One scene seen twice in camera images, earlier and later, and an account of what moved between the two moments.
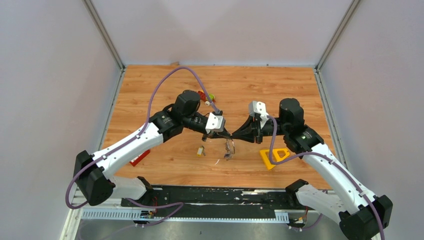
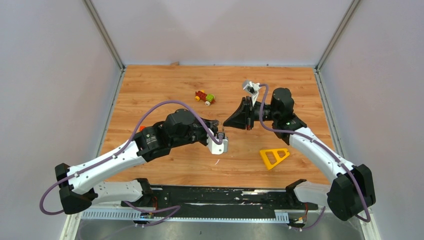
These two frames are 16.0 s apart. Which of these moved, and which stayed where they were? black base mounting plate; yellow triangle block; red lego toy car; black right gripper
Moved: black right gripper
Stayed: red lego toy car; yellow triangle block; black base mounting plate
